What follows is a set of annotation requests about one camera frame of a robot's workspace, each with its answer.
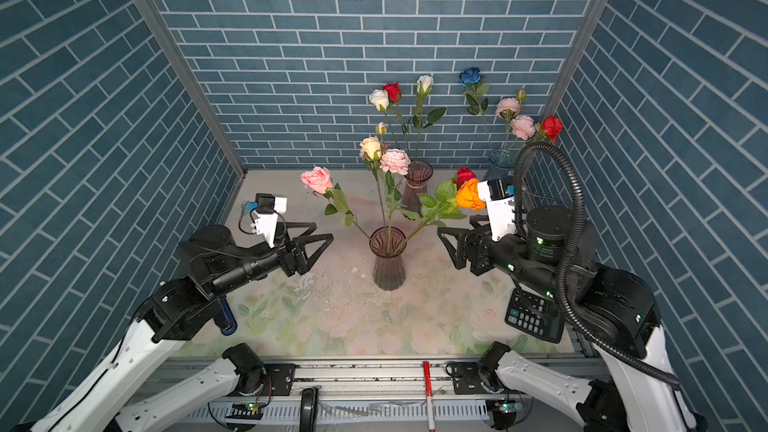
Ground blue black handheld device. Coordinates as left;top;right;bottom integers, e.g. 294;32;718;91
214;297;238;336

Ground pink carnation spray stem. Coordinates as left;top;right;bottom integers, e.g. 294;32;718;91
495;88;537;154

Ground red carnation stem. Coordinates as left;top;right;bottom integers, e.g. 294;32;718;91
420;167;486;225

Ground orange rose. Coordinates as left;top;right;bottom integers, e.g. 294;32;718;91
392;177;488;253

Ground pink rose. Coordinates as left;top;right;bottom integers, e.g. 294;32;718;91
301;167;371;239

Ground red rose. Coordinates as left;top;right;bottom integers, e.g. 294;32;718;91
526;115;564;144
382;83;418;158

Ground red white marker pen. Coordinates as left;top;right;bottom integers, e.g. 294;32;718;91
422;361;436;432

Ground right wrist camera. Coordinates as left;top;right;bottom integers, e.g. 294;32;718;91
478;178;517;242

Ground blue rose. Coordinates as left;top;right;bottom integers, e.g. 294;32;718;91
459;67;491;145

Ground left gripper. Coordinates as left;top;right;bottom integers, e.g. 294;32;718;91
212;221;333;299

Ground pale pink bud spray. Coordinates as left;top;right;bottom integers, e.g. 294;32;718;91
359;122;411;254

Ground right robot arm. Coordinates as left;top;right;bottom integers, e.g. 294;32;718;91
437;199;708;431

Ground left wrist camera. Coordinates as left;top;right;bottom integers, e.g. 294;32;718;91
244;193;287;248

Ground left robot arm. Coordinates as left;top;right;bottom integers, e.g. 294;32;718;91
15;221;334;431

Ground dark purple glass vase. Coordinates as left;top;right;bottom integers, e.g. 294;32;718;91
369;227;406;291

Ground aluminium mounting rail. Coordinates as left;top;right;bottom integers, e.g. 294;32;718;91
131;354;609;402

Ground black calculator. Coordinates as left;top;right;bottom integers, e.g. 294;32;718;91
505;287;565;343

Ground pink glass vase with ribbon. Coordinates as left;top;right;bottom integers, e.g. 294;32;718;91
401;160;433;214

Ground white rose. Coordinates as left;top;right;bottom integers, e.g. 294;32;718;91
368;89;410;150
412;75;447;154

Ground purple blue gradient vase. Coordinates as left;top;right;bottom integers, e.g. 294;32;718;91
483;149;518;181

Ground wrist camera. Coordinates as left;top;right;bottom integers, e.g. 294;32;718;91
244;193;287;248
478;178;517;242

